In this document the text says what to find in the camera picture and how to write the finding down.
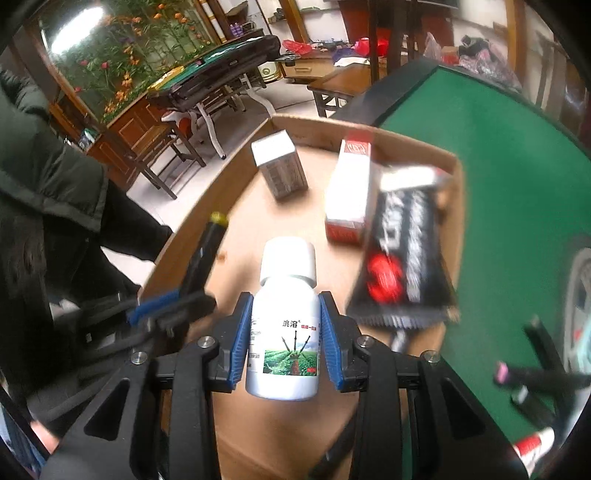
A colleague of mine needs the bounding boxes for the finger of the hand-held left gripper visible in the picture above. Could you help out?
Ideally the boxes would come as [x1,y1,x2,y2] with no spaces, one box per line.
[60,288,218,326]
[81,320,176,365]

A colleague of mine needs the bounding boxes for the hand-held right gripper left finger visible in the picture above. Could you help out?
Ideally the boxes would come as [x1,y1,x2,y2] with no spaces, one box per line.
[44,292,254,480]

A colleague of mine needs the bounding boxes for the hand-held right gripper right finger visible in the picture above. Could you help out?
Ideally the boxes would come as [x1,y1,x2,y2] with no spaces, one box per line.
[314,291,529,480]

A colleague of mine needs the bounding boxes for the white plastic bottle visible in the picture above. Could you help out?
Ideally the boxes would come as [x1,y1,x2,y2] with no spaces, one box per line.
[245,236,321,401]

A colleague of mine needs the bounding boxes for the black pen yellow tip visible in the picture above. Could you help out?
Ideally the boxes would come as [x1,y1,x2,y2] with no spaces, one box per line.
[180,211,230,298]

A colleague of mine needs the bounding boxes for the cardboard box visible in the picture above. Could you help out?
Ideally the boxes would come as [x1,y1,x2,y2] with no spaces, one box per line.
[137,114,465,480]

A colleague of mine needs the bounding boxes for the black pen pink end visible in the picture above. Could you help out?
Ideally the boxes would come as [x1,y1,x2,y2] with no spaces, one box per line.
[493,361,591,394]

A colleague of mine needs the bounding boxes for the person's left hand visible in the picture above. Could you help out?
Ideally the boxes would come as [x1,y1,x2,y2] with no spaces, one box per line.
[28,418,62,455]

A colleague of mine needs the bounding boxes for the black red sachet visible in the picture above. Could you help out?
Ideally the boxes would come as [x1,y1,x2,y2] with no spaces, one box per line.
[345,165,461,329]

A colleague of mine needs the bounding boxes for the long red white carton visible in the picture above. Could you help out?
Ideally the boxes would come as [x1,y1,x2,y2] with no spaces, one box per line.
[324,135,384,244]

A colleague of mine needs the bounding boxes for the brown wooden side chair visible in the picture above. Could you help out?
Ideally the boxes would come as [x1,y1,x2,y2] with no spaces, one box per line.
[133,121,207,200]

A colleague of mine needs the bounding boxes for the person's dark clothed body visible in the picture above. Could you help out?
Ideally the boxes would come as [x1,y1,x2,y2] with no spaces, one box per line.
[0,68,174,416]

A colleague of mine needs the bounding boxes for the small white carton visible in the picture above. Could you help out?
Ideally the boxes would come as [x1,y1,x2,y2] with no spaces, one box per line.
[250,130,310,200]

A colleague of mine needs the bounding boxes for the black pen white band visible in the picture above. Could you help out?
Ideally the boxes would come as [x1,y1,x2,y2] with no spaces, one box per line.
[509,384,556,426]

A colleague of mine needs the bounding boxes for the plain black pen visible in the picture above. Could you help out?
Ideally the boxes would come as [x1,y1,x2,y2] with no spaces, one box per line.
[523,315,570,371]

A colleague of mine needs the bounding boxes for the red and white tube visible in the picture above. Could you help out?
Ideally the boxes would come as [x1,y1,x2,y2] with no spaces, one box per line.
[514,427,557,468]

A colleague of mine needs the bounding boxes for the folded black mahjong table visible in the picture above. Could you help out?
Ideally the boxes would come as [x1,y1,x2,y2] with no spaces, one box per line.
[147,34,283,160]

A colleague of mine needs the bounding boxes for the round silver table control panel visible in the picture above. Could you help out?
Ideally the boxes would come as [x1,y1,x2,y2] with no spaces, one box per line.
[560,247,591,385]

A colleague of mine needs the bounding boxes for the low wooden coffee table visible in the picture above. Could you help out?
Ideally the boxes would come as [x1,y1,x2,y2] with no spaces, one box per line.
[307,61,389,122]

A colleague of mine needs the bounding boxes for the white plastic bag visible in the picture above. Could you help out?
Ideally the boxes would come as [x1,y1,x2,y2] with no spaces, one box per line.
[422,31,447,62]

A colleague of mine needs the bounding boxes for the pile of patterned clothes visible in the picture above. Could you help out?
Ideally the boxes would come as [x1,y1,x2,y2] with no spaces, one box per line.
[456,34,523,89]

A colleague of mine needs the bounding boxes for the flower bamboo wall mural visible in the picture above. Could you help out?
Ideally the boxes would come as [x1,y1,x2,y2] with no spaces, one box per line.
[39,0,219,126]

